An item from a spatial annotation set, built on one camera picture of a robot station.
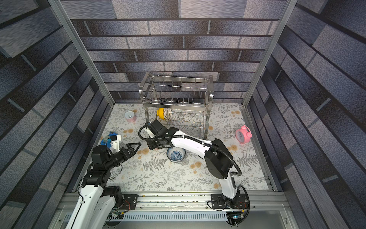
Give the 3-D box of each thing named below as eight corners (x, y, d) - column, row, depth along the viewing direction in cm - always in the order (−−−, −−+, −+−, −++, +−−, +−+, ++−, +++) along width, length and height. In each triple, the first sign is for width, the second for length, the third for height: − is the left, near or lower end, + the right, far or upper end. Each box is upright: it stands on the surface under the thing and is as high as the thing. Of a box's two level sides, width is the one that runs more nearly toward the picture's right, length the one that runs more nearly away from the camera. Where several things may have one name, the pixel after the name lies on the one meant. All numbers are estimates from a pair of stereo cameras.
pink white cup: (126, 123, 110) (123, 118, 105) (128, 116, 114) (125, 110, 110) (135, 123, 110) (132, 118, 105) (137, 116, 114) (134, 110, 110)
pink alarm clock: (240, 146, 97) (246, 137, 88) (234, 134, 103) (239, 125, 94) (246, 145, 98) (253, 136, 88) (241, 133, 104) (246, 124, 94)
